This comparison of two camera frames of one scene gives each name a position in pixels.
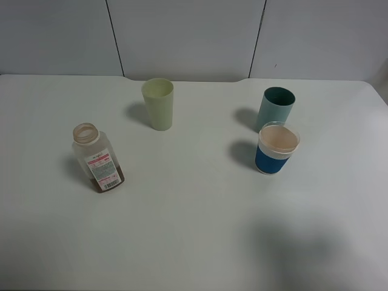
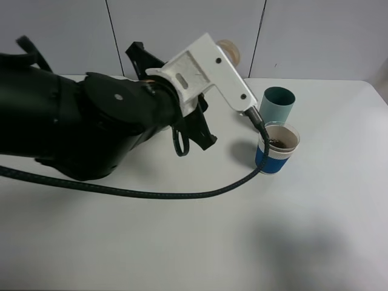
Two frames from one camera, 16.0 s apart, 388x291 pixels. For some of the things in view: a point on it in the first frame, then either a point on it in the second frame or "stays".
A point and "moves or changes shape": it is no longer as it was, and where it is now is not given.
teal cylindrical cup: (277, 104) stays
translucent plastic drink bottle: (98, 158) moves or changes shape
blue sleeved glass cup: (277, 140) stays
